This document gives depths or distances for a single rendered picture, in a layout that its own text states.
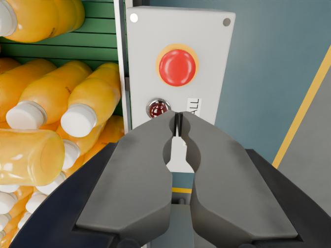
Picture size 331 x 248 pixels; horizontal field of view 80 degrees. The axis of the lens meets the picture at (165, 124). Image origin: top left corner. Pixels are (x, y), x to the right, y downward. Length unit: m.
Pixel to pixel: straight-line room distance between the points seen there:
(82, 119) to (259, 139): 1.59
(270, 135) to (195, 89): 1.56
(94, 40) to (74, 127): 0.21
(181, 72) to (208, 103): 0.05
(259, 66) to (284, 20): 0.27
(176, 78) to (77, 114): 0.14
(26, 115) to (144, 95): 0.16
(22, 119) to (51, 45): 0.20
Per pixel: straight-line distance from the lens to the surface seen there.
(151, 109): 0.22
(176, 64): 0.20
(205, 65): 0.21
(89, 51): 0.44
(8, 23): 0.28
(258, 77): 1.49
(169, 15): 0.20
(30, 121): 0.31
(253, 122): 1.64
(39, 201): 0.43
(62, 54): 0.47
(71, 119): 0.28
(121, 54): 0.34
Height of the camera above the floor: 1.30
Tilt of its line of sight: 58 degrees down
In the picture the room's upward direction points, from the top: 177 degrees counter-clockwise
